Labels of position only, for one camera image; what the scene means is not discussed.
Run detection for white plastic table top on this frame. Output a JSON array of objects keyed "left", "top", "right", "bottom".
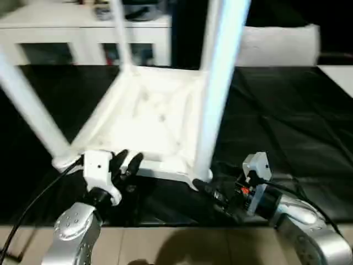
[{"left": 52, "top": 65, "right": 215, "bottom": 192}]

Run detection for black table mat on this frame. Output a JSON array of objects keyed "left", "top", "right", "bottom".
[{"left": 0, "top": 63, "right": 353, "bottom": 229}]

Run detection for black stand leg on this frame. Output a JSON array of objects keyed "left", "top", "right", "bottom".
[{"left": 0, "top": 252, "right": 24, "bottom": 263}]

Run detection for black cabinet with gold label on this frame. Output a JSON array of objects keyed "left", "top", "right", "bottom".
[{"left": 169, "top": 0, "right": 249, "bottom": 67}]

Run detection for white sideboard cabinet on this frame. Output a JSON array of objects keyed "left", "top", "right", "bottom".
[{"left": 0, "top": 13, "right": 172, "bottom": 67}]

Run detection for black bundle in plastic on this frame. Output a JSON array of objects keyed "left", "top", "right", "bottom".
[{"left": 93, "top": 5, "right": 114, "bottom": 20}]

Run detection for grey round bag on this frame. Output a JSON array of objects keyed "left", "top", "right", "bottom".
[{"left": 125, "top": 0, "right": 166, "bottom": 22}]

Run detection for white flat board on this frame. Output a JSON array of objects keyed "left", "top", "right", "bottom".
[{"left": 317, "top": 65, "right": 353, "bottom": 99}]

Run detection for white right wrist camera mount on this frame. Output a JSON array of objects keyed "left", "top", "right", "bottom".
[{"left": 242, "top": 151, "right": 273, "bottom": 216}]

